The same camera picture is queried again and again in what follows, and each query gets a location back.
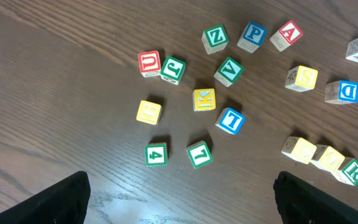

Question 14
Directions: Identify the yellow K block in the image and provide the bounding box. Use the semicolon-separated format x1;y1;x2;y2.
193;88;216;111

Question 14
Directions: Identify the green V block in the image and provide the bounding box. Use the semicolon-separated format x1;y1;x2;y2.
214;57;244;87

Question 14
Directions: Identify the green R block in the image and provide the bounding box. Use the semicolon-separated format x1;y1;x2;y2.
331;157;358;186

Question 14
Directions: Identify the blue P block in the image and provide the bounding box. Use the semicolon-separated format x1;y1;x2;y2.
237;21;267;53

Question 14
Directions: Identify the green J block left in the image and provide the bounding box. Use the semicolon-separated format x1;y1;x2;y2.
160;56;186;85

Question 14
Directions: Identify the blue D block lower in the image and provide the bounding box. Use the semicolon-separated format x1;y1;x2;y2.
324;80;358;105

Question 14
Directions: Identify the green Z block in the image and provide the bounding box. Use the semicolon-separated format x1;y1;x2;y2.
201;24;229;55

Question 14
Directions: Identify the green 7 block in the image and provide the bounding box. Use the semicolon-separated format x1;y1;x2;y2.
186;141;213;169

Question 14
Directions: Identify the yellow C block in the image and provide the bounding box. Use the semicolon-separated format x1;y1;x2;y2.
281;136;317;164

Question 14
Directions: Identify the red U block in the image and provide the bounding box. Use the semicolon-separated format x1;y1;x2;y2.
138;50;162;78

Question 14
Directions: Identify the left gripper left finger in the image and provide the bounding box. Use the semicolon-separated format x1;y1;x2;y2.
0;171;91;224

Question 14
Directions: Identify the yellow block lower left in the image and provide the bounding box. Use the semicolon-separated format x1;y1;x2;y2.
136;100;162;125

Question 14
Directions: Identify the green 4 block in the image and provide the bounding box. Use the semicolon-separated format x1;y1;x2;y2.
145;142;168;167

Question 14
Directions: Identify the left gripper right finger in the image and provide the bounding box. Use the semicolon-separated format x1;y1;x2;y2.
273;171;358;224

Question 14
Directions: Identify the yellow O block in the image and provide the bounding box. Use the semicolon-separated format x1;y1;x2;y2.
310;144;345;172

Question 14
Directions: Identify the red A block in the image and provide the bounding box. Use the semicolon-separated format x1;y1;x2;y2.
270;20;303;52

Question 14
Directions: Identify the yellow S block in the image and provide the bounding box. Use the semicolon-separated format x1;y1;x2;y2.
285;65;318;92

